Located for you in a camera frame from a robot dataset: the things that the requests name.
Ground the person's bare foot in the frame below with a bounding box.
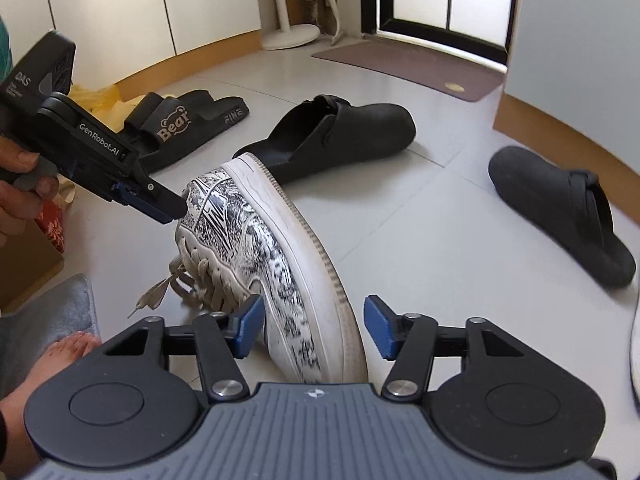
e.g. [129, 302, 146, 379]
[0, 332, 103, 476]

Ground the red patterned bag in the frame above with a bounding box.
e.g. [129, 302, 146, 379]
[34, 199, 67, 255]

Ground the white cabinet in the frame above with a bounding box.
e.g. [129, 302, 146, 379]
[0, 0, 263, 102]

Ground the dark grey buckle strap clog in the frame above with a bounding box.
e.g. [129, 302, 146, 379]
[488, 146, 637, 289]
[232, 94, 417, 186]

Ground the plain brown cardboard box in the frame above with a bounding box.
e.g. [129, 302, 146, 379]
[0, 220, 66, 311]

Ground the yellow plastic bag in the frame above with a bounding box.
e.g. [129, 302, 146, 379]
[65, 82, 126, 133]

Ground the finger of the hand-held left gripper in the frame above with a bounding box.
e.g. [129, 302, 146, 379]
[111, 162, 190, 224]

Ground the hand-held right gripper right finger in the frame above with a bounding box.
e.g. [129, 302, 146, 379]
[364, 295, 538, 402]

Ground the grey floor mat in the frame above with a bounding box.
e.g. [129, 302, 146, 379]
[0, 274, 101, 401]

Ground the black bear print slide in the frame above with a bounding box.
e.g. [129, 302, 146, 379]
[131, 96, 250, 173]
[120, 89, 213, 126]

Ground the brown door mat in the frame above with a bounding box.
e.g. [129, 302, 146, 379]
[311, 40, 505, 104]

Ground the white mop pole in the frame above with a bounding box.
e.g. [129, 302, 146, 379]
[320, 0, 346, 45]

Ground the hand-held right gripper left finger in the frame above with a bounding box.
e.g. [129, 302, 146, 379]
[100, 294, 265, 402]

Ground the white pedestal fan stand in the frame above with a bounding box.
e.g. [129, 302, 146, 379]
[260, 0, 322, 52]

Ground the person's left hand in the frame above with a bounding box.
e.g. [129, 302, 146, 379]
[0, 137, 61, 251]

